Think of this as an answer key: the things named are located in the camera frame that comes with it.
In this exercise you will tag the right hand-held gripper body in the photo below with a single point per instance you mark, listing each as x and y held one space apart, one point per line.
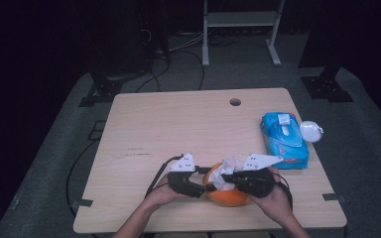
256 183

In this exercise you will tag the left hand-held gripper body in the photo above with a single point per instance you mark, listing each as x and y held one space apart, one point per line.
182 181

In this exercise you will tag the white wet wipe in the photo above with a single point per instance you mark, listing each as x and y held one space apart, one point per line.
226 167

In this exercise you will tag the orange plush toy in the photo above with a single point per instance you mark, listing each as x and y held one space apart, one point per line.
226 198

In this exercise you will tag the blue wet wipes pack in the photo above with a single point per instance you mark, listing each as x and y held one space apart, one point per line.
287 145

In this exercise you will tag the person's left hand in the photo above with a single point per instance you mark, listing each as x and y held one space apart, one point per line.
162 196

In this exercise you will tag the person's right hand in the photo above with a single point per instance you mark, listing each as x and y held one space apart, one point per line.
276 201

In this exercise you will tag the white oval case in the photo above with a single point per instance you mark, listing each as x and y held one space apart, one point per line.
311 131

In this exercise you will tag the black tape strip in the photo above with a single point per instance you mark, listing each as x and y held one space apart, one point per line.
334 197
82 202

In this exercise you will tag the black floor tape marks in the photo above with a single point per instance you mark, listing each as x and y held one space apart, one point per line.
96 135

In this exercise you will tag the black stand base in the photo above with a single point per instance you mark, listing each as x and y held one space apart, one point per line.
327 87
104 91

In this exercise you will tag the white metal stand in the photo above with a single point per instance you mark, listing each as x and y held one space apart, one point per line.
241 19

